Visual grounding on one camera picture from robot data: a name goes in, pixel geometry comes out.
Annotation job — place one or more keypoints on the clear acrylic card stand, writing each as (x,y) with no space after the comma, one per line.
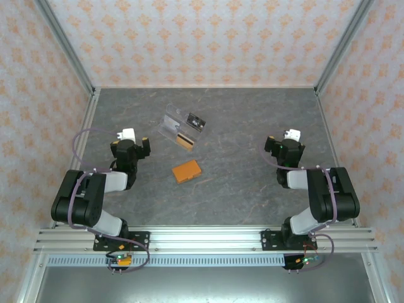
(167,126)

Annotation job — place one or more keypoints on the orange leather card holder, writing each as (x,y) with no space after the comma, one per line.
(187,171)

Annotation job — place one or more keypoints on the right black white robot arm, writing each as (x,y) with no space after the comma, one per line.
(318,195)

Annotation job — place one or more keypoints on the gold card with magnetic stripe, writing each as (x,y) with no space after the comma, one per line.
(184,141)

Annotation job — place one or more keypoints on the black printed card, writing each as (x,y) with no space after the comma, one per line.
(195,122)

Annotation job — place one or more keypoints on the grey metal panel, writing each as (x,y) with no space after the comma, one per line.
(202,284)

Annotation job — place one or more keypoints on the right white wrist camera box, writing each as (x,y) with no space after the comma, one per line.
(293,134)

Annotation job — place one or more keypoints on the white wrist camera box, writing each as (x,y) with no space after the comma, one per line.
(127,134)
(293,134)

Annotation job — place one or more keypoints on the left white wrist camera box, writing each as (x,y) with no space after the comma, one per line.
(127,134)

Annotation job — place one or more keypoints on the aluminium side rail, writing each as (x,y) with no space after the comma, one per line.
(329,132)
(85,132)

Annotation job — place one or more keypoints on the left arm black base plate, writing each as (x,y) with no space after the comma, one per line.
(140,241)

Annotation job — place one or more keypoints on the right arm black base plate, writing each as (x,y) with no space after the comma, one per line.
(269,240)

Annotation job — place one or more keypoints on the aluminium mounting rail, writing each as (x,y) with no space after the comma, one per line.
(205,240)

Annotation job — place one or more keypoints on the aluminium corner post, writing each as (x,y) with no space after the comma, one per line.
(342,47)
(67,47)

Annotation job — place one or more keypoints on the aluminium frame leg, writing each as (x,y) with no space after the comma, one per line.
(375,281)
(31,281)

